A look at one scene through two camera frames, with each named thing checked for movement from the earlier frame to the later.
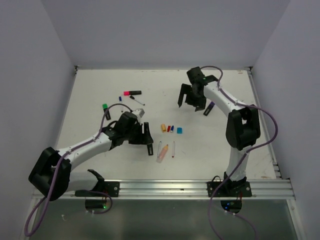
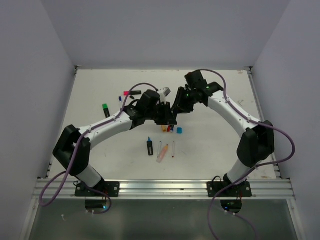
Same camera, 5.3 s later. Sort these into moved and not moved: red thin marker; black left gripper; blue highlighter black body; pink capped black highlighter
Moved: black left gripper
Not moved: blue highlighter black body; pink capped black highlighter; red thin marker
